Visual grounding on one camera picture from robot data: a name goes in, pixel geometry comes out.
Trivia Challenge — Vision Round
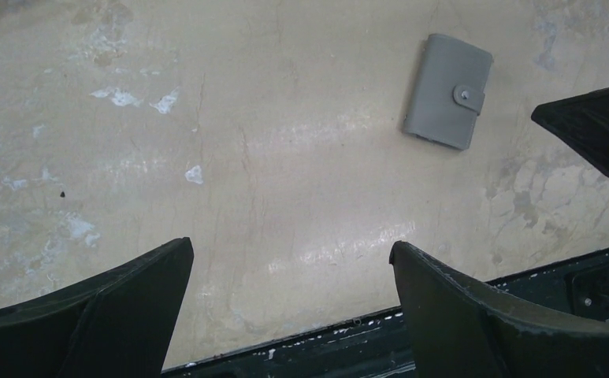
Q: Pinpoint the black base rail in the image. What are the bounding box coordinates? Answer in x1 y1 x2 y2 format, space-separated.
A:
165 242 609 377

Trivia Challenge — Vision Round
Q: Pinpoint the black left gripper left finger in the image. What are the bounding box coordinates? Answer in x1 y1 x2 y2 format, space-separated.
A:
0 237 194 377

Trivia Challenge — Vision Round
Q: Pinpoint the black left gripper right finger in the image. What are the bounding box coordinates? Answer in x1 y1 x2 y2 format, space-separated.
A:
389 242 609 377

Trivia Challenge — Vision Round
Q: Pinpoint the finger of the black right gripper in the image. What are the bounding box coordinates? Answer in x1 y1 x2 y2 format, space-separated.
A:
531 88 609 178

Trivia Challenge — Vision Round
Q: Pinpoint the grey leather card holder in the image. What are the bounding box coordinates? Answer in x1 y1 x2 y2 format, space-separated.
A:
403 33 493 150

